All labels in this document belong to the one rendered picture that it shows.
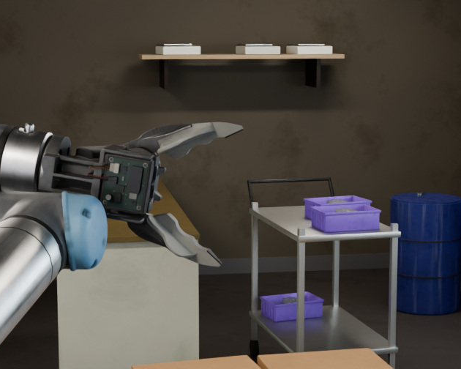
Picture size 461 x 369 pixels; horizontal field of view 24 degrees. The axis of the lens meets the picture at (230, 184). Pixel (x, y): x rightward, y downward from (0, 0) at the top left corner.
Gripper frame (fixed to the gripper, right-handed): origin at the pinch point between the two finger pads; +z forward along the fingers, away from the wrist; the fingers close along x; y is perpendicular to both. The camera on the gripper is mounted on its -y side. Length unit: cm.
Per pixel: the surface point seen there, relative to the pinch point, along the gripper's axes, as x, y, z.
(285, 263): -142, -726, -4
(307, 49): 28, -684, -14
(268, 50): 23, -678, -43
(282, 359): -117, -358, 7
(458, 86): 19, -759, 108
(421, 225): -77, -601, 83
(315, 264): -139, -733, 19
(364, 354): -111, -369, 44
